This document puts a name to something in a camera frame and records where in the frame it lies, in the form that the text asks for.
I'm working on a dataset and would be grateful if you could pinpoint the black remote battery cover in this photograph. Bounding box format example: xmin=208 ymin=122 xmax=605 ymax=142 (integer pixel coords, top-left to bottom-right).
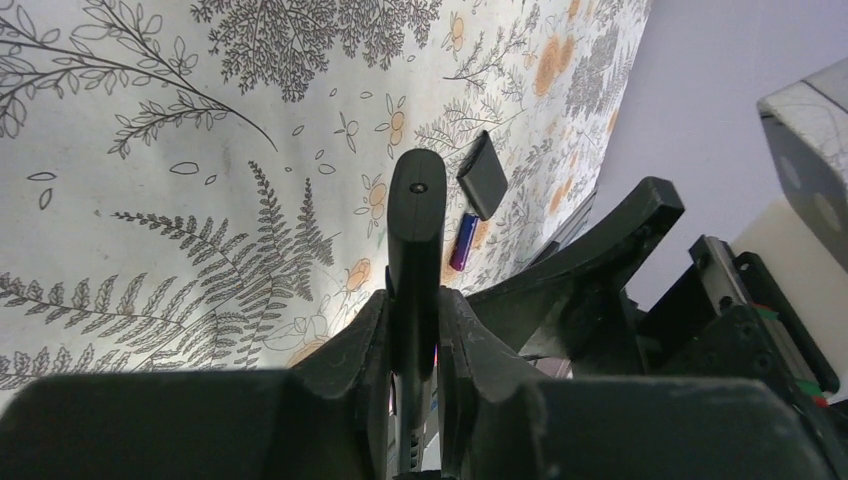
xmin=456 ymin=130 xmax=508 ymax=221

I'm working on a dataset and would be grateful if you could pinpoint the black remote control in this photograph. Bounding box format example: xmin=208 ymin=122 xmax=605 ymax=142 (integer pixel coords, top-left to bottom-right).
xmin=386 ymin=149 xmax=446 ymax=477

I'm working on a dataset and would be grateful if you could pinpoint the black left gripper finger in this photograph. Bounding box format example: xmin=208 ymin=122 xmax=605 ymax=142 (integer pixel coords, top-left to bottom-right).
xmin=1 ymin=291 xmax=389 ymax=479

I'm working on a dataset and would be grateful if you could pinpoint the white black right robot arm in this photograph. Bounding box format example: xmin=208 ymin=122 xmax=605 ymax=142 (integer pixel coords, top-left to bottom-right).
xmin=438 ymin=62 xmax=847 ymax=479

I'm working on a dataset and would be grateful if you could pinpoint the purple battery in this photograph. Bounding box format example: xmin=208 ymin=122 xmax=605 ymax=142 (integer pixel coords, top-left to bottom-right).
xmin=449 ymin=213 xmax=480 ymax=272

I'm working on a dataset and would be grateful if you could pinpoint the floral patterned table mat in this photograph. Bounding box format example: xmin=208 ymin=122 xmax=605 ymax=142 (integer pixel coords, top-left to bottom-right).
xmin=1 ymin=0 xmax=652 ymax=403

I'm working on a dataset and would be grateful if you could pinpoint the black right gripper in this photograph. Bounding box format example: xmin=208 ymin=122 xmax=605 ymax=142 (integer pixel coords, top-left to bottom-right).
xmin=438 ymin=176 xmax=847 ymax=479

